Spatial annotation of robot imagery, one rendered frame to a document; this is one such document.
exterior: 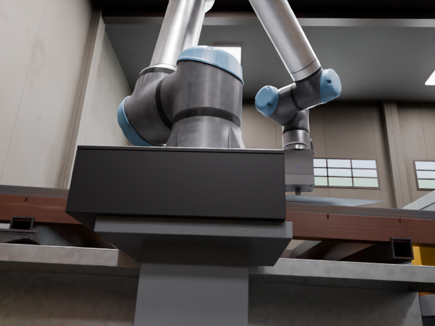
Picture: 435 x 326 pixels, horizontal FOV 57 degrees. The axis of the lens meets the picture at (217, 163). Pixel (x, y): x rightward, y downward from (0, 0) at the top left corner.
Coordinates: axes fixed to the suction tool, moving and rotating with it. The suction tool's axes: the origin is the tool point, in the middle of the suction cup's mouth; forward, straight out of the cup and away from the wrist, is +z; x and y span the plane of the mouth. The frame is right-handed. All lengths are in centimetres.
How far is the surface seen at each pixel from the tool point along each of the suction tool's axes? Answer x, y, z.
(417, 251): -15.1, -34.4, 8.8
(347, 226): 7.2, -10.8, 7.4
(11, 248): 39, 53, 20
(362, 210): 1.8, -16.1, 1.8
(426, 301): -30, -40, 21
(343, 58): -633, -163, -512
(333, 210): 3.1, -8.4, 2.2
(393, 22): -498, -224, -487
